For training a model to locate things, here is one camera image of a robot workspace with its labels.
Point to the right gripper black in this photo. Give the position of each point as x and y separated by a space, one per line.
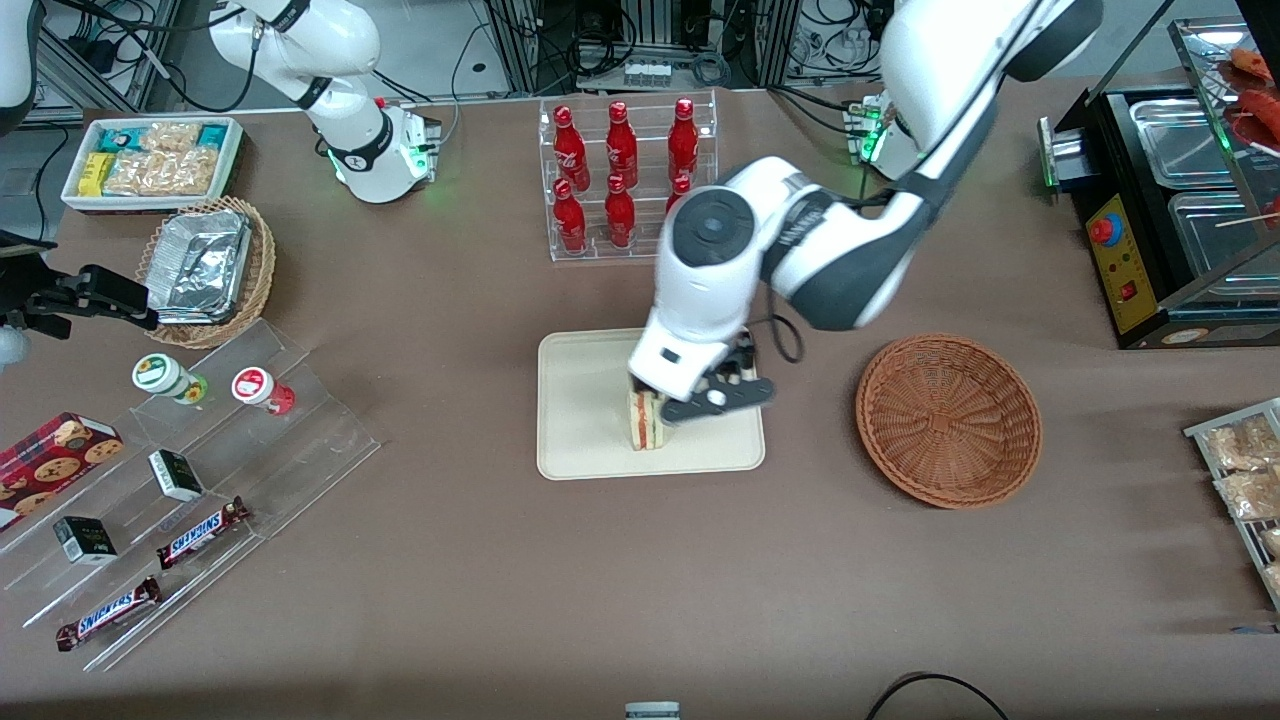
62 298

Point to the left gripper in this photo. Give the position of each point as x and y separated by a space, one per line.
730 366

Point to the triangle sandwich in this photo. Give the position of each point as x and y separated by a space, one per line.
645 425

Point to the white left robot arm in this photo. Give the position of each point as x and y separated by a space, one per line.
830 250

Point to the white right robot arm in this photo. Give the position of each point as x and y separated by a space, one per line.
340 40

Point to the cream plastic serving tray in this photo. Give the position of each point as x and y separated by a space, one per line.
590 400

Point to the light wicker basket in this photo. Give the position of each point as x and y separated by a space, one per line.
262 270

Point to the brown wicker basket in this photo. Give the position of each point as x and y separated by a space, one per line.
950 420

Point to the green lid yogurt cup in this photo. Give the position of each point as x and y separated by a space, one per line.
160 373

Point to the white plastic snack bin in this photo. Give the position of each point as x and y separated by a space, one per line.
150 206

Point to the silver foil container stack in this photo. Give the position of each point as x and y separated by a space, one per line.
200 265

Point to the yellow snack packet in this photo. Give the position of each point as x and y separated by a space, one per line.
96 174

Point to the red tartan cookie box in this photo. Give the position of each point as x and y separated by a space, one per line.
50 465

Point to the clear cracker bag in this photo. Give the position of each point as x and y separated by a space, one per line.
170 137
160 173

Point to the teal snack packet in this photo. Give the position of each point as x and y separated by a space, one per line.
118 138
213 135

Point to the red lid yogurt cup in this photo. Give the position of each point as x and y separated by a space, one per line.
255 385

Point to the small black carton box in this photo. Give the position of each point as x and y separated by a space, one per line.
85 541
175 476

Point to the red cola bottle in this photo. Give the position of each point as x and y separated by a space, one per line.
568 148
570 218
680 188
619 214
683 142
620 148

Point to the Snickers chocolate bar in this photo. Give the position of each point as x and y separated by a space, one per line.
200 533
105 614

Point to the black power adapter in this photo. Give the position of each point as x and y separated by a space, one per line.
95 47

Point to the clear acrylic bottle rack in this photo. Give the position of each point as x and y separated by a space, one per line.
648 140

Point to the clear acrylic stepped display shelf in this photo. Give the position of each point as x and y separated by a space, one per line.
320 440

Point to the small grey white device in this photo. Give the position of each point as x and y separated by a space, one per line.
652 712

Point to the white power strip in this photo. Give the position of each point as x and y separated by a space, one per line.
648 73

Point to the red emergency stop button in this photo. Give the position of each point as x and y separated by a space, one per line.
1105 230

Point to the black hot food warmer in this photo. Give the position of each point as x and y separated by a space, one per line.
1105 130

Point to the clear bag of pastries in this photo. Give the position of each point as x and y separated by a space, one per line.
1274 580
1240 447
1272 542
1250 495

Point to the stainless steel food pan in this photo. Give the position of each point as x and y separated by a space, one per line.
1180 140
1225 235

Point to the red sausage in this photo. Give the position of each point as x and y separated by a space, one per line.
1250 62
1262 108

